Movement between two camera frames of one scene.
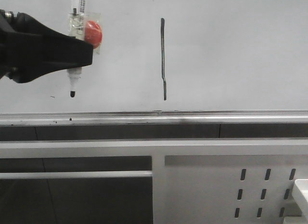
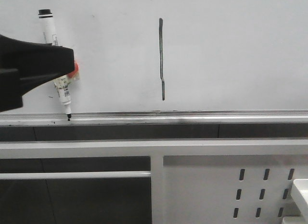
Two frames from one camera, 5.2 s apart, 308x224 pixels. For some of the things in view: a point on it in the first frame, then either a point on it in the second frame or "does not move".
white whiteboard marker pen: [76, 29] → [61, 84]
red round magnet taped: [93, 33] → [76, 70]
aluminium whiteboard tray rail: [153, 118] does not move
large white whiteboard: [174, 52] does not move
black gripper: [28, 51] → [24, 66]
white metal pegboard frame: [233, 181] does not move
